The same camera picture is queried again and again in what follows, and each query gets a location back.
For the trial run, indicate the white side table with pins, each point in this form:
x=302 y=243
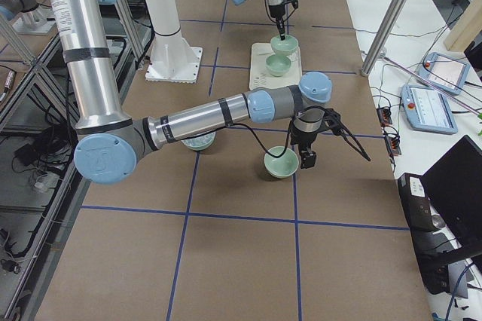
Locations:
x=420 y=29

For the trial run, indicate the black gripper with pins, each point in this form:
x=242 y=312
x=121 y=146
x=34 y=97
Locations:
x=276 y=11
x=305 y=139

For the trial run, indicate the blue tape line lengthwise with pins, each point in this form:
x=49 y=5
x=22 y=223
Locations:
x=297 y=251

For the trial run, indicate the blue teach pendant far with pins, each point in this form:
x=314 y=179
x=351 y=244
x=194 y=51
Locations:
x=444 y=72

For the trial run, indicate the blue teach pendant near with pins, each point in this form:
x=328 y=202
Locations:
x=427 y=110

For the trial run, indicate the patterned green bowl under arm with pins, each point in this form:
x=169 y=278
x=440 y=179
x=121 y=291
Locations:
x=199 y=143

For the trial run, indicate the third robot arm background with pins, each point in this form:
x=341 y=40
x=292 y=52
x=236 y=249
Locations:
x=32 y=18

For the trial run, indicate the black desktop box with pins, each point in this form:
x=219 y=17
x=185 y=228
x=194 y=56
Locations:
x=428 y=240

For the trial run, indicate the light green bowl on tray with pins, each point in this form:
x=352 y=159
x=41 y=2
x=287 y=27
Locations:
x=277 y=65

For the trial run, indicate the black computer monitor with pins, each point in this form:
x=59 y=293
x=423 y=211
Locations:
x=453 y=185

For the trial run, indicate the blue teach pendant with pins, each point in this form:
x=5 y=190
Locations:
x=444 y=72
x=427 y=110

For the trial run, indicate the white rectangular tray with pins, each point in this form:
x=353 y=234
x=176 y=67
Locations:
x=259 y=75

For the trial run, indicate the silver metal pole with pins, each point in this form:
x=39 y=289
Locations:
x=391 y=15

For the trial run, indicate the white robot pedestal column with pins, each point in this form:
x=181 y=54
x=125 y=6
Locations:
x=172 y=59

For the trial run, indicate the light green bowl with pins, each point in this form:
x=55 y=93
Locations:
x=285 y=46
x=277 y=65
x=284 y=165

